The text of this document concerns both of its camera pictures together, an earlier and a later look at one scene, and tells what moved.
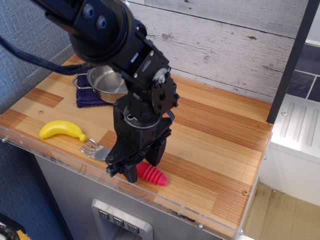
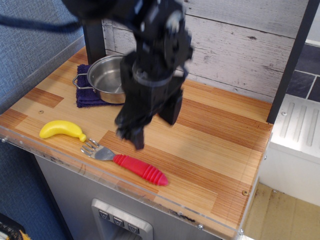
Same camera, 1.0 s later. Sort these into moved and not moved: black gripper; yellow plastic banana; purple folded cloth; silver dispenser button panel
Moved: black gripper
Not moved: yellow plastic banana; purple folded cloth; silver dispenser button panel
